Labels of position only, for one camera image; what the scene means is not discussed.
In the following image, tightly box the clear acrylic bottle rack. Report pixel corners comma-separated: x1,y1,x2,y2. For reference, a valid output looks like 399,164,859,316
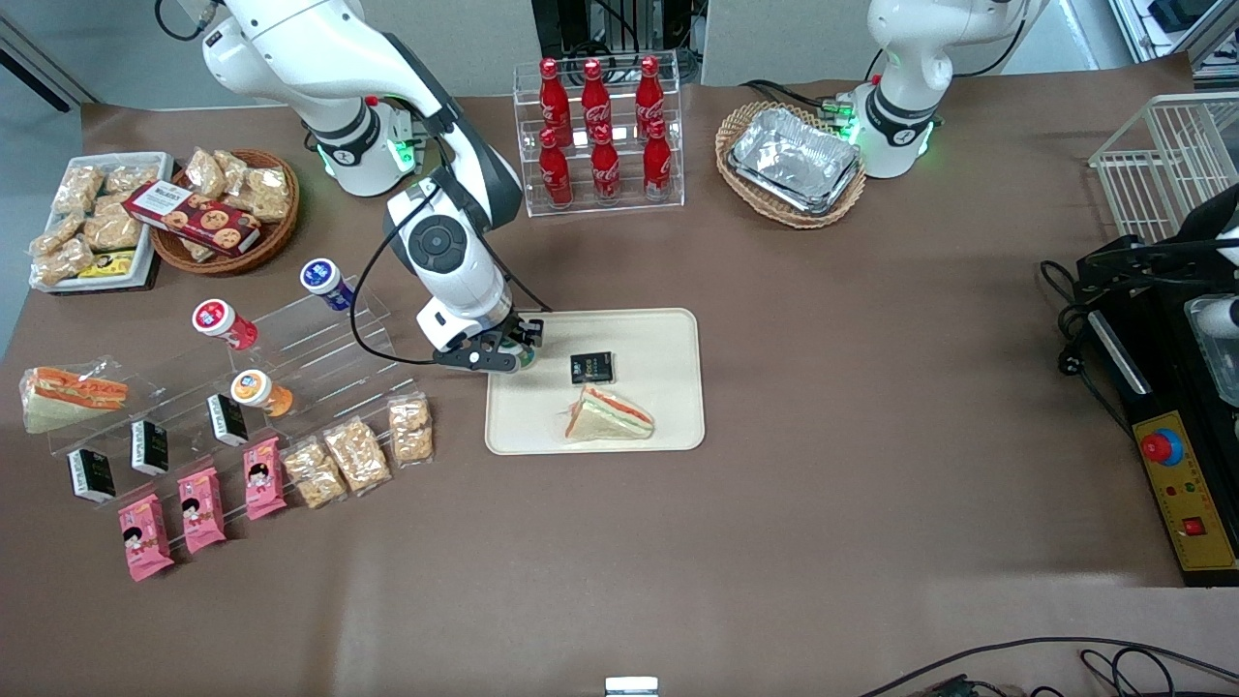
512,50,686,219

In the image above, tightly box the cream plastic tray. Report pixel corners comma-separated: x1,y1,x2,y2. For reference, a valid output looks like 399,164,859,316
484,308,707,456

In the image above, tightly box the yellow snack packet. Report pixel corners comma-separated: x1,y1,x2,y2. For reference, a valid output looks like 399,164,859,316
77,250,137,281

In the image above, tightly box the white rectangular snack tray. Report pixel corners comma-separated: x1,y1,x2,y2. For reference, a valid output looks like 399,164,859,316
28,152,176,294

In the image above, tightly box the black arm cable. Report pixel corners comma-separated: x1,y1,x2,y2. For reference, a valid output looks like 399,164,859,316
349,182,554,368

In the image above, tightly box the dark red cookie box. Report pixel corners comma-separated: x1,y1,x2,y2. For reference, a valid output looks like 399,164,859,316
123,180,263,258

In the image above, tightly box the clear plastic container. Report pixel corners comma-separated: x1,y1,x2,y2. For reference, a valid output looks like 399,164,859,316
1185,294,1239,409

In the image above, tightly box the wrapped triangle sandwich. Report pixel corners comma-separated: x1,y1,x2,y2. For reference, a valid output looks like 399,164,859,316
19,360,132,436
565,383,656,443

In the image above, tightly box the wicker basket with foil trays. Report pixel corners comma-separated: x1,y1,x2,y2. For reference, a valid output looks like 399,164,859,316
714,101,868,230

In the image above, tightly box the wicker basket with snacks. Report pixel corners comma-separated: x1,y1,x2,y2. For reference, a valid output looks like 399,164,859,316
149,148,302,278

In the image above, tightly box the red cola bottle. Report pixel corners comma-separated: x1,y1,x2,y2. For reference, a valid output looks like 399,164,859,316
634,55,667,136
538,58,573,146
589,124,623,203
642,118,674,196
537,128,575,209
580,58,614,142

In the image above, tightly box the blue gum bottle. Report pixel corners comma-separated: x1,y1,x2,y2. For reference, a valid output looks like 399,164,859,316
300,258,358,313

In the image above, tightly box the yellow emergency stop panel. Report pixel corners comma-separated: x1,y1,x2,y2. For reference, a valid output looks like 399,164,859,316
1132,410,1239,575

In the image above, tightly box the clear acrylic step riser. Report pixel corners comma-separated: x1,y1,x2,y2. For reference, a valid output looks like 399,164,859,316
46,276,434,516

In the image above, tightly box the black equipment box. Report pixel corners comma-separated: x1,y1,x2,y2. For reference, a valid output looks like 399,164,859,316
1073,235,1239,589

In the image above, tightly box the white wire basket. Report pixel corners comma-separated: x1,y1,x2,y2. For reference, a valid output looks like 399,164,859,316
1088,92,1239,245

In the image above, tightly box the black background equipment rack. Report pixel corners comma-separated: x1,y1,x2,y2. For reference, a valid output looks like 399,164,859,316
530,0,706,57

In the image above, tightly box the red gum bottle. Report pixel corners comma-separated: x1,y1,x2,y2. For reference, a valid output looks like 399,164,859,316
192,299,259,351

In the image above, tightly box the black base cable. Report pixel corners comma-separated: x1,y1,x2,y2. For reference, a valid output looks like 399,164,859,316
740,78,855,123

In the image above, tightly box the pink cartoon snack packet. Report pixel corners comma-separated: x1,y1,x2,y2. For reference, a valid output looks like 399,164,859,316
243,437,289,522
118,494,176,583
177,468,227,555

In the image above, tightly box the aluminium foil tray stack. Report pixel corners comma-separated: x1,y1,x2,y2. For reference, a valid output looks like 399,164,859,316
727,106,863,217

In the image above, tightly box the orange gum bottle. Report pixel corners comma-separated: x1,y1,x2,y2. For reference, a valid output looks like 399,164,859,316
230,370,294,418

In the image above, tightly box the black floor cable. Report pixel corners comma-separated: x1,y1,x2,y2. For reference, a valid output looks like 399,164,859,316
860,636,1239,697

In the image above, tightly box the black power cable bundle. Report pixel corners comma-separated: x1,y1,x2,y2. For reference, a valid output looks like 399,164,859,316
1039,257,1135,439

